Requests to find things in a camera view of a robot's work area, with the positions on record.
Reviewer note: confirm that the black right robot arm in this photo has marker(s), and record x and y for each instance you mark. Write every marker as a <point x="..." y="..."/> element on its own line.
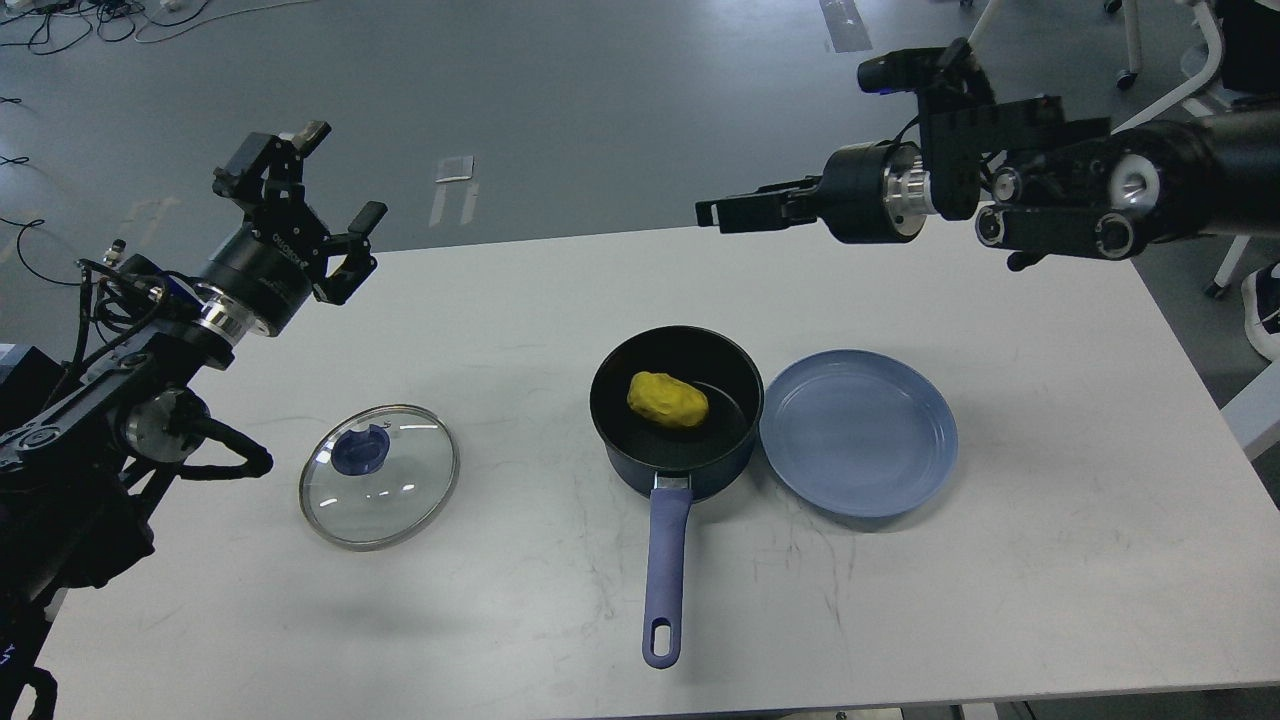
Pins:
<point x="1033" y="182"/>

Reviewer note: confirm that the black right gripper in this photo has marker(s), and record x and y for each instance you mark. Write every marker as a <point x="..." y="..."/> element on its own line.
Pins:
<point x="859" y="196"/>

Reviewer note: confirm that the white office chair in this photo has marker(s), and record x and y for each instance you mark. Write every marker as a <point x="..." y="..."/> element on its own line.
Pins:
<point x="1201" y="92"/>

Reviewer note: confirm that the glass lid blue knob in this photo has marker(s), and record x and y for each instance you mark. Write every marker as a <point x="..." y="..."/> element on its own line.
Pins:
<point x="378" y="477"/>

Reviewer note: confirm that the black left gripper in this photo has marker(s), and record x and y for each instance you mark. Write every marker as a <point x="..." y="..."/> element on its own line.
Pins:
<point x="268" y="263"/>

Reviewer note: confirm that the blue saucepan with handle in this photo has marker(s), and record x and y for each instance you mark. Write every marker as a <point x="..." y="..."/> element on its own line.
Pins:
<point x="675" y="463"/>

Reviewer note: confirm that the black box at left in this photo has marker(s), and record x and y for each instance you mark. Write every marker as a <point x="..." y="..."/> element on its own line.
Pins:
<point x="28" y="379"/>

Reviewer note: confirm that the seated person in black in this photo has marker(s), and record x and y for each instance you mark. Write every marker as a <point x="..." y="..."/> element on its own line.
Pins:
<point x="1251" y="66"/>

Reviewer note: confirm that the white floor tape marker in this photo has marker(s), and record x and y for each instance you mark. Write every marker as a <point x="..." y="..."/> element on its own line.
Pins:
<point x="456" y="191"/>

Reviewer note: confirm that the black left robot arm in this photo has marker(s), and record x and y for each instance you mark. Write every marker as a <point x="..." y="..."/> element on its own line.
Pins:
<point x="91" y="446"/>

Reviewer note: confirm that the blue plate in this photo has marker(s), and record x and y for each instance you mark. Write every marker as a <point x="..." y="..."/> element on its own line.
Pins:
<point x="858" y="435"/>

